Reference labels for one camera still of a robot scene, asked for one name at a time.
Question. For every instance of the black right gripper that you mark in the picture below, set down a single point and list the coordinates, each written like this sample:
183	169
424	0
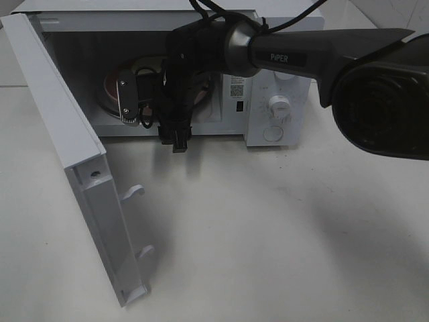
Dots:
170	93

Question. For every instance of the pink plate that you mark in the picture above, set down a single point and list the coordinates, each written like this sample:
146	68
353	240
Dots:
110	87

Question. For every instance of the white microwave door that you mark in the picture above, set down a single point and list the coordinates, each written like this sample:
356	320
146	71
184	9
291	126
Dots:
83	157

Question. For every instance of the round white door button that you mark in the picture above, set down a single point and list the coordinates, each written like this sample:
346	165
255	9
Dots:
273	133

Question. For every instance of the white timer knob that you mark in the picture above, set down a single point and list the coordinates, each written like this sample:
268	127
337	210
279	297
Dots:
279	106

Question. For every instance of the sandwich with lettuce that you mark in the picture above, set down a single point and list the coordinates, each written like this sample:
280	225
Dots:
147	65

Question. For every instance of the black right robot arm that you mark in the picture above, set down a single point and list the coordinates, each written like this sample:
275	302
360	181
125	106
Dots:
374	80

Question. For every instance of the glass microwave turntable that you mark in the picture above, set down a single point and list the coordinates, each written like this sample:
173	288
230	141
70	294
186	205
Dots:
108	106

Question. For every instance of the white microwave oven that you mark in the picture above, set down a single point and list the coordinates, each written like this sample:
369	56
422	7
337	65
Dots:
70	53

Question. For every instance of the white warning label sticker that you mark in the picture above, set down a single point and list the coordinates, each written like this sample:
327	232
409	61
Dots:
237	87

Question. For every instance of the upper white power knob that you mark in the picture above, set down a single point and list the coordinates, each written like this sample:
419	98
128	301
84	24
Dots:
281	76

